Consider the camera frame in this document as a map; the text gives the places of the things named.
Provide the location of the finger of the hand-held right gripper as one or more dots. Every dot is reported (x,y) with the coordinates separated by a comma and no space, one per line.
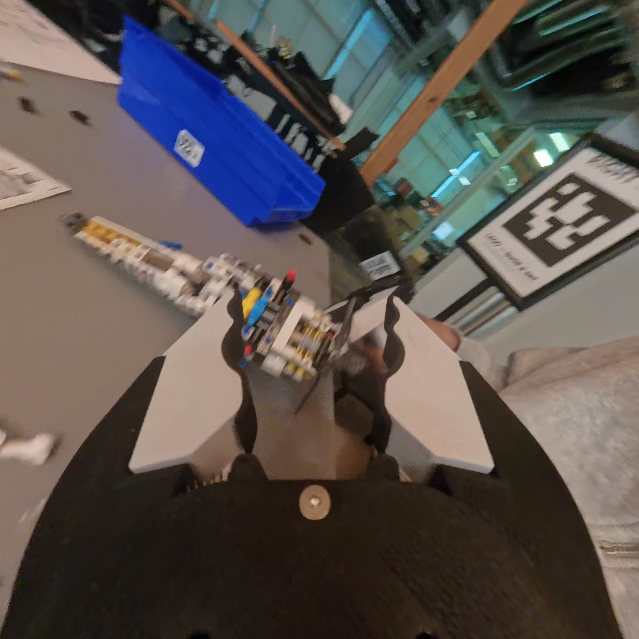
(369,319)

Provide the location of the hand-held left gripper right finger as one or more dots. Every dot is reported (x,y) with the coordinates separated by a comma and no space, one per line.
(434,404)

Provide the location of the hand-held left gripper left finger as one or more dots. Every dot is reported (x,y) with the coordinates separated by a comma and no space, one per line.
(194,399)

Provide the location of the person's right forearm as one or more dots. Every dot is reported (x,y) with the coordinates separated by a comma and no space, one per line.
(474,354)

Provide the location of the blue lego pin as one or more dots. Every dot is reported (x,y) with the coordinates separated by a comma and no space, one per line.
(170,244)

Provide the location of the small black lego connector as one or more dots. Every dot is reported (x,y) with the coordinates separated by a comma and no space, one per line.
(28,105)
(80,117)

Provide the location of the grey yellow lego connector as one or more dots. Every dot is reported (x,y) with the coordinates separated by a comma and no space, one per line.
(10,75)

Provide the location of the person's right hand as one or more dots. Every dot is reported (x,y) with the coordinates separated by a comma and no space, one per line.
(444,332)

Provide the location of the framed tag sign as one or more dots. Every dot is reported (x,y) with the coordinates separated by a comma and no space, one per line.
(564,214)

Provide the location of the blue plastic bin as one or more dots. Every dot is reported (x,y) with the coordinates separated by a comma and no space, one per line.
(214,130)

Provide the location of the zebra sticker sheet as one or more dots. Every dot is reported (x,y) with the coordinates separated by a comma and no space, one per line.
(25,182)

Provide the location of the printed paper sheet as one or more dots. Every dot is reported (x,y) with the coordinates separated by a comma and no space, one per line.
(45,45)

